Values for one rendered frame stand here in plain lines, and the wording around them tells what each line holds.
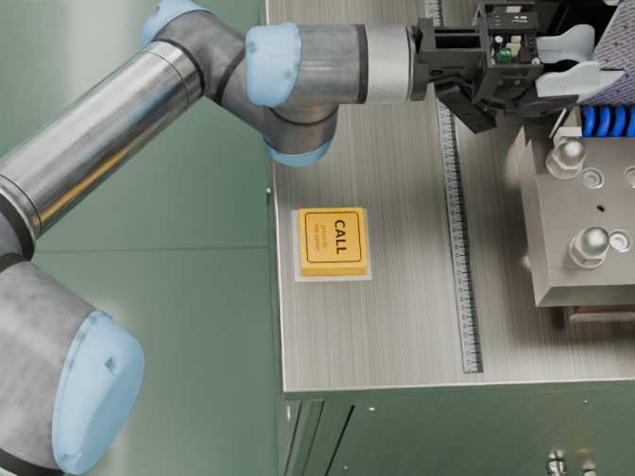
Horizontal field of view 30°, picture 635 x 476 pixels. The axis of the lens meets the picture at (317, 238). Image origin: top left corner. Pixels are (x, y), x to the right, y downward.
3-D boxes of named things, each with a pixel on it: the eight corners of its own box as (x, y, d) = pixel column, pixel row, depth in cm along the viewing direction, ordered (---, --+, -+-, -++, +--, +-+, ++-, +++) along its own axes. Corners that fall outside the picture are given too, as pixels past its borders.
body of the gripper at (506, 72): (552, 70, 107) (420, 71, 106) (529, 114, 115) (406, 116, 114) (541, -2, 110) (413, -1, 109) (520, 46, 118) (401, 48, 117)
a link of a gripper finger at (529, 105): (581, 110, 113) (489, 110, 112) (576, 117, 114) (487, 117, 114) (574, 66, 115) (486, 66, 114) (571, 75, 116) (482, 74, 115)
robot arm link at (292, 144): (263, 77, 128) (266, 22, 118) (348, 133, 127) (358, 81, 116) (219, 129, 126) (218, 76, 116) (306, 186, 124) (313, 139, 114)
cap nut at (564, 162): (543, 147, 119) (555, 127, 115) (578, 146, 119) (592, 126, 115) (547, 180, 118) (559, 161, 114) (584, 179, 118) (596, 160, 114)
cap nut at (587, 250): (565, 234, 116) (577, 216, 111) (602, 233, 116) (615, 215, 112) (570, 269, 114) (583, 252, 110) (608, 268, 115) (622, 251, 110)
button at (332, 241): (297, 216, 129) (298, 207, 126) (361, 214, 129) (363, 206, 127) (300, 277, 126) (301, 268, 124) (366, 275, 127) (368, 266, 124)
